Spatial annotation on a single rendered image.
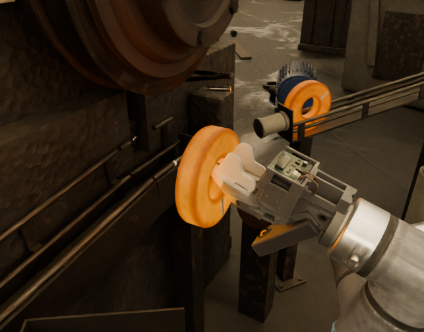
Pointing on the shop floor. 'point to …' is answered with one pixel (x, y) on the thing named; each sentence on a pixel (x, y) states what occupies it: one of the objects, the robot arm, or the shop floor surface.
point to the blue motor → (283, 85)
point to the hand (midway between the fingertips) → (212, 165)
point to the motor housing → (255, 271)
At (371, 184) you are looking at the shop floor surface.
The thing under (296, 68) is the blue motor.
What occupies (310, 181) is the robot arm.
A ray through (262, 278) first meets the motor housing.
